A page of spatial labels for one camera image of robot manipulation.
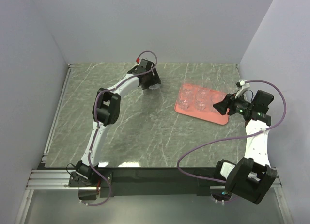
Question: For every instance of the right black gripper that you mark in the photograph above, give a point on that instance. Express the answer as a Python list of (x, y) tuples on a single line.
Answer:
[(222, 106)]

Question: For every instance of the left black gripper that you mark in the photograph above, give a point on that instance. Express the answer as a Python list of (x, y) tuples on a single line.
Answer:
[(154, 80)]

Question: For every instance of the tall clear glass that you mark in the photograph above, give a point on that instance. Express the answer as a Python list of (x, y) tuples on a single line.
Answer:
[(154, 87)]

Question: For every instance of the clear square glass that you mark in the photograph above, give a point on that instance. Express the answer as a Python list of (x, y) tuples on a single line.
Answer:
[(183, 103)]

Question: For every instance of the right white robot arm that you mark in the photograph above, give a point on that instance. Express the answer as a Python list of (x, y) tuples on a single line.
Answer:
[(252, 176)]

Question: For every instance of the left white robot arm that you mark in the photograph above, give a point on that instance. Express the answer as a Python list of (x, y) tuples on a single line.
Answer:
[(106, 111)]

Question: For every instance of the pink plastic tray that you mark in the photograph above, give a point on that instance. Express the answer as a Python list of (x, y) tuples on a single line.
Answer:
[(206, 114)]

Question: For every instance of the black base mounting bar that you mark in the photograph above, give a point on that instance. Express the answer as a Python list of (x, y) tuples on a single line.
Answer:
[(145, 181)]

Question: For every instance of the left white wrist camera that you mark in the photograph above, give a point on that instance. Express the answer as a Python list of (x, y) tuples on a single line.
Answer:
[(138, 60)]

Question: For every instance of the aluminium rail frame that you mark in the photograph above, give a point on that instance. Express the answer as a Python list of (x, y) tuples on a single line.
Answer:
[(45, 178)]

